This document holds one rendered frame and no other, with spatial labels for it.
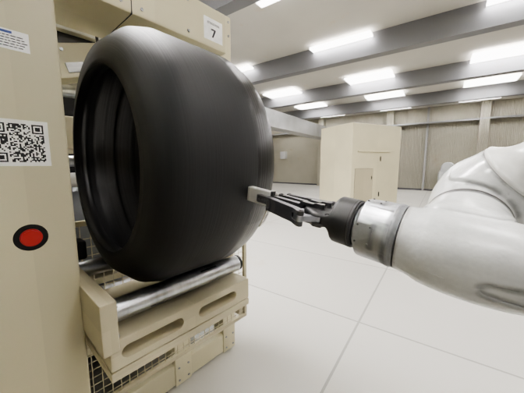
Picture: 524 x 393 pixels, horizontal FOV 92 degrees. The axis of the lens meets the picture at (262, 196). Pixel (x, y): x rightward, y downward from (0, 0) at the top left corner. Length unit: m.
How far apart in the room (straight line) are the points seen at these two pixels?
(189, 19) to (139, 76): 0.64
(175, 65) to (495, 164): 0.51
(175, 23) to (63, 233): 0.78
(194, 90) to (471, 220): 0.44
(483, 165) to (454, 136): 13.23
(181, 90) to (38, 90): 0.24
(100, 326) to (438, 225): 0.53
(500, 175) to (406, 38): 5.45
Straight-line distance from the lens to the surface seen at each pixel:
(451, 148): 13.65
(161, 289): 0.63
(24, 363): 0.68
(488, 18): 5.83
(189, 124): 0.46
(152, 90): 0.49
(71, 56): 1.05
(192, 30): 1.13
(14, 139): 0.58
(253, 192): 0.52
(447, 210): 0.38
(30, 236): 0.59
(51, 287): 0.63
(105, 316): 0.55
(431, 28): 5.84
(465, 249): 0.35
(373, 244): 0.37
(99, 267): 0.86
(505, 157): 0.47
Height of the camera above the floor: 1.19
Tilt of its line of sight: 7 degrees down
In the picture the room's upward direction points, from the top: straight up
